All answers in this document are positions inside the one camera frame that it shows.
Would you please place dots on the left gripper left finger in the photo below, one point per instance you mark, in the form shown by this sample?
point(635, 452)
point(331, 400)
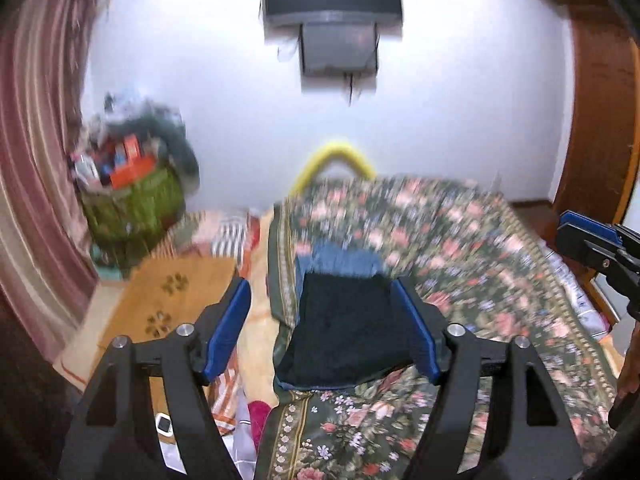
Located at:
point(113, 433)

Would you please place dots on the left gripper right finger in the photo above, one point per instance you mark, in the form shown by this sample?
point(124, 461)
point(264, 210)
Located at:
point(528, 433)

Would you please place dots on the black pants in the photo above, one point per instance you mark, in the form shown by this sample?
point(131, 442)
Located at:
point(347, 333)

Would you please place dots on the white small device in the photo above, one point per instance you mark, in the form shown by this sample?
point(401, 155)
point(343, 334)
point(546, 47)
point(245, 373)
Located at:
point(163, 425)

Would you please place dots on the green floral bedspread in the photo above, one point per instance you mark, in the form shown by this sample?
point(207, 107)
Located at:
point(471, 257)

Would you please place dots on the brown wooden lap desk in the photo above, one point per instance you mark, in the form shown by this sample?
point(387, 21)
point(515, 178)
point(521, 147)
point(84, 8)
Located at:
point(160, 295)

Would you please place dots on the magenta cloth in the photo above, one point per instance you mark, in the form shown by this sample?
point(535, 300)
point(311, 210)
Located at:
point(259, 413)

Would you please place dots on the cream blanket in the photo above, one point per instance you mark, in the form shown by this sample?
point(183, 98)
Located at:
point(260, 330)

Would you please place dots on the green storage basket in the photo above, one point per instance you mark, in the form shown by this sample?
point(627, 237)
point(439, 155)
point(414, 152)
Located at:
point(126, 224)

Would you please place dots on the blue denim jeans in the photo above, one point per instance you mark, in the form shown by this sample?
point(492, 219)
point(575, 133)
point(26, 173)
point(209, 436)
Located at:
point(328, 258)

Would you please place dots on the orange box in basket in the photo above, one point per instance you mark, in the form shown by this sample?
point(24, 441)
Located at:
point(130, 163)

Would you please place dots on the yellow curved headboard tube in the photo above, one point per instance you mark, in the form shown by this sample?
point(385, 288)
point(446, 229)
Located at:
point(335, 151)

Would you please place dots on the pink striped curtain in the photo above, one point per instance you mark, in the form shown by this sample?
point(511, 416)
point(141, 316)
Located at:
point(47, 279)

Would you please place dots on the wooden door frame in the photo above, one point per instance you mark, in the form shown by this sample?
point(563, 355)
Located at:
point(602, 157)

